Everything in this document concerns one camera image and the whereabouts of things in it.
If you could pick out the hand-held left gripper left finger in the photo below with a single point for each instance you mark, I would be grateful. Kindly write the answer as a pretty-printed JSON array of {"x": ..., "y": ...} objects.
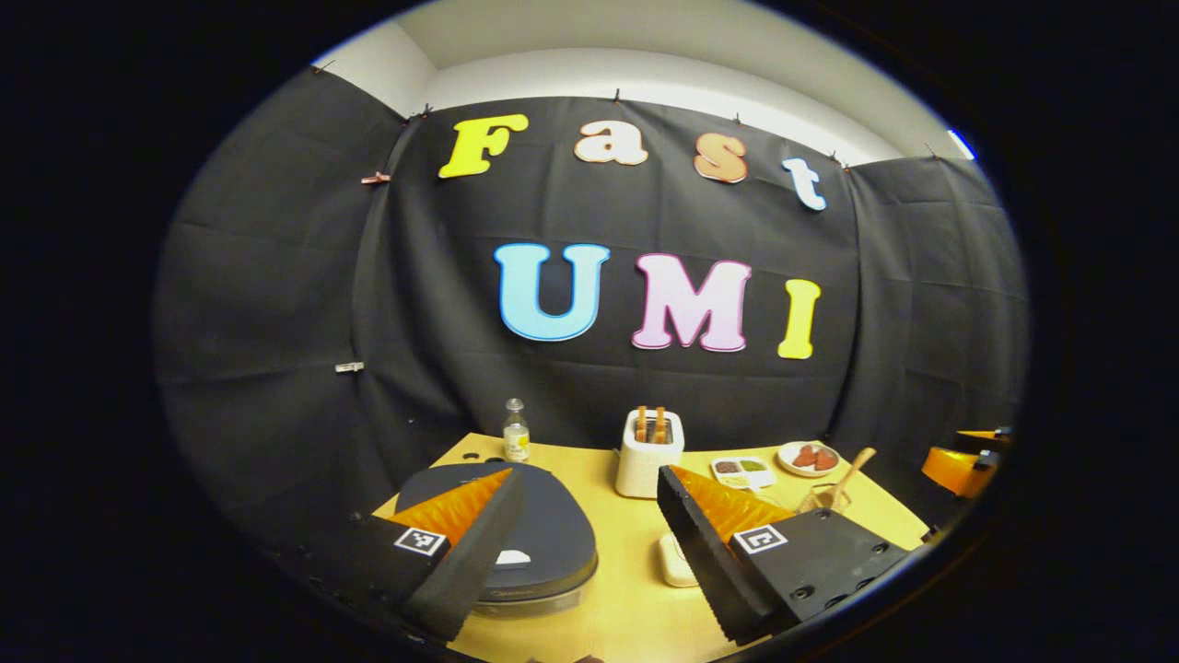
[{"x": 479, "y": 543}]

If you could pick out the ceiling light strip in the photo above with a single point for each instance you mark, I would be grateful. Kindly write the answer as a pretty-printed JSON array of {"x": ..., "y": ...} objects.
[{"x": 962, "y": 144}]

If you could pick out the small clear glass bottle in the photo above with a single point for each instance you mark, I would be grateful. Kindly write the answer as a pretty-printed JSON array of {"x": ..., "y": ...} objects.
[{"x": 516, "y": 442}]

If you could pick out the white divided bean dish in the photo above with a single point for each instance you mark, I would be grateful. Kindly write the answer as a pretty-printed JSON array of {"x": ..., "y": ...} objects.
[{"x": 760, "y": 477}]

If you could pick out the red meat slice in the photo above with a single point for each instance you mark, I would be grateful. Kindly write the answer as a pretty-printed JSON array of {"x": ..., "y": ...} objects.
[
  {"x": 805, "y": 456},
  {"x": 825, "y": 459}
]

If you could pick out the toasted bread slice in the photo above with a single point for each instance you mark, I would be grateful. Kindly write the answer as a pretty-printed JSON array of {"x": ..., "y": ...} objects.
[
  {"x": 659, "y": 424},
  {"x": 641, "y": 424}
]

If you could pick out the pink cloth clip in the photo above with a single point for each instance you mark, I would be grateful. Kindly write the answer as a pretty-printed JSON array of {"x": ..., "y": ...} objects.
[{"x": 376, "y": 178}]

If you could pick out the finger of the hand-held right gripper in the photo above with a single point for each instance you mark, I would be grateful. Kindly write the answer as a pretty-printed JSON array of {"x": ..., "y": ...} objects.
[
  {"x": 986, "y": 434},
  {"x": 953, "y": 470}
]

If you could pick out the dark grey rice cooker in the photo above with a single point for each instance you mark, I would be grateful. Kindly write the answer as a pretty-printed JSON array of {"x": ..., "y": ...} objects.
[{"x": 562, "y": 534}]

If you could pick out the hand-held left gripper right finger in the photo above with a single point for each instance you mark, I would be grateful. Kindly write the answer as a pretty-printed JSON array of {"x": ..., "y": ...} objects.
[{"x": 695, "y": 543}]

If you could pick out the white toaster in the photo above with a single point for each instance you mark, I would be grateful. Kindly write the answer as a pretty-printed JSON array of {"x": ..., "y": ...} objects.
[{"x": 645, "y": 470}]

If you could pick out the black backdrop cloth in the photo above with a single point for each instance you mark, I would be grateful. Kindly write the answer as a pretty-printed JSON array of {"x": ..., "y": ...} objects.
[{"x": 276, "y": 276}]

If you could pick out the wooden spoon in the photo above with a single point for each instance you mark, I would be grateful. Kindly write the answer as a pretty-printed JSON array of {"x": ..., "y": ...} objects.
[{"x": 852, "y": 470}]

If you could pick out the round white plate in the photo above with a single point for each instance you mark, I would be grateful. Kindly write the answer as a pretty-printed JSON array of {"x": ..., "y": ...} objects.
[{"x": 786, "y": 460}]

